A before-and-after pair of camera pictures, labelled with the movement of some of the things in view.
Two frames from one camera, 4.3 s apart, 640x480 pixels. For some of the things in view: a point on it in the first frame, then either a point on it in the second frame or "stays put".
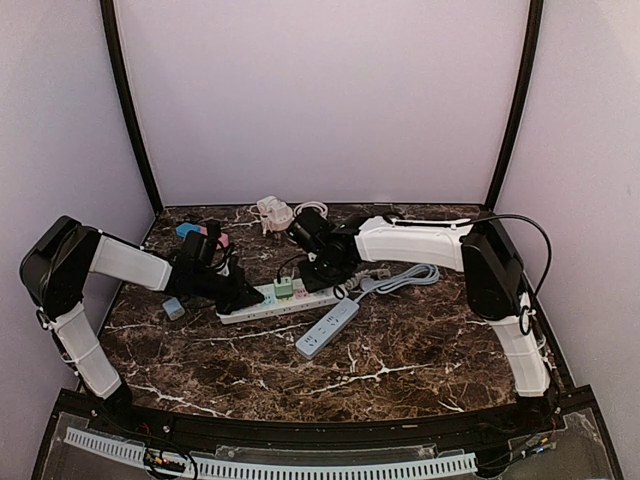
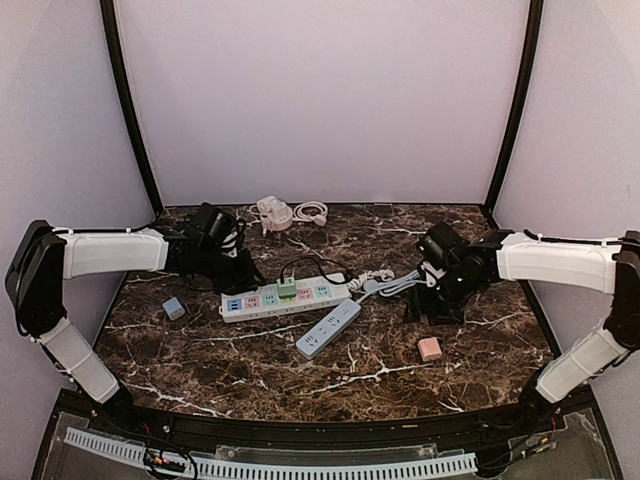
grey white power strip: x=325 y=333 stays put
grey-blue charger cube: x=173 y=308 stays put
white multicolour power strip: x=273 y=306 stays put
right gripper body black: x=324 y=274 to x=445 y=302
